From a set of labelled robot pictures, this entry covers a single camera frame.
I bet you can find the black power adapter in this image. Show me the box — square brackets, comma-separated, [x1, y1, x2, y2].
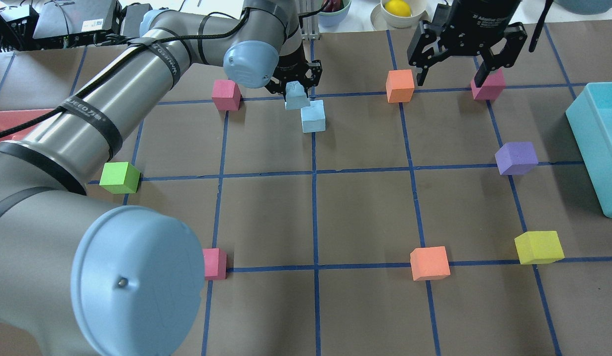
[119, 3, 153, 38]

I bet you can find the light blue bowl with fruit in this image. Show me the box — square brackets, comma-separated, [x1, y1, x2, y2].
[317, 0, 352, 27]

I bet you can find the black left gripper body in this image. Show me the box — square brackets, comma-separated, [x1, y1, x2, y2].
[264, 43, 323, 97]

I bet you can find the aluminium frame post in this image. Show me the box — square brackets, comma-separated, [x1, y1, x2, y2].
[297, 0, 322, 41]

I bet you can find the dark pink foam block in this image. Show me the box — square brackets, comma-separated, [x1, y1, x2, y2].
[203, 248, 227, 281]

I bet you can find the beige bowl with lemon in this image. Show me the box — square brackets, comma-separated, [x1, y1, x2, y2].
[371, 0, 427, 30]

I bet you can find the orange foam block window side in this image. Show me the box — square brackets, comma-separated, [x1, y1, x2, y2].
[386, 69, 415, 103]

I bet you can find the pink foam block far right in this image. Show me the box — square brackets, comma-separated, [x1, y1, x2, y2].
[470, 68, 506, 101]

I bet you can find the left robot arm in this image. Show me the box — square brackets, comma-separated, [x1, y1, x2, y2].
[0, 0, 322, 356]

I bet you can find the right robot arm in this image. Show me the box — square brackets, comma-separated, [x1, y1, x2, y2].
[407, 0, 527, 88]

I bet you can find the pink foam block window side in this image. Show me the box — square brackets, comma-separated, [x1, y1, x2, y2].
[212, 80, 241, 111]

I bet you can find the black computer box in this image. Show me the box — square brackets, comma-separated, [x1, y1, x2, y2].
[33, 0, 122, 42]

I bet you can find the green foam block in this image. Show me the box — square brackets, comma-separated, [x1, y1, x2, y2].
[99, 162, 141, 194]

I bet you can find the purple foam block near cyan bin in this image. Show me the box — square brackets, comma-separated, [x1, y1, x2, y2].
[494, 141, 539, 176]

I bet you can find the light blue foam block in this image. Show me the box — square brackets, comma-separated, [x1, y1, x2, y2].
[284, 81, 310, 111]

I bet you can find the light blue foam block carried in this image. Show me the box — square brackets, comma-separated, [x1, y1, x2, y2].
[300, 100, 326, 134]

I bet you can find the yellow foam block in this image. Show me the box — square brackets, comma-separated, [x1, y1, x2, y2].
[514, 231, 565, 265]

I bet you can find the cyan plastic bin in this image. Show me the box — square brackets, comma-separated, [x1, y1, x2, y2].
[566, 83, 612, 218]

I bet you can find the pink plastic bin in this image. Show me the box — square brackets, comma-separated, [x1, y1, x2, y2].
[0, 109, 52, 142]

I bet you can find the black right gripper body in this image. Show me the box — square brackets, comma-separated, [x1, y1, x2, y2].
[407, 0, 527, 70]

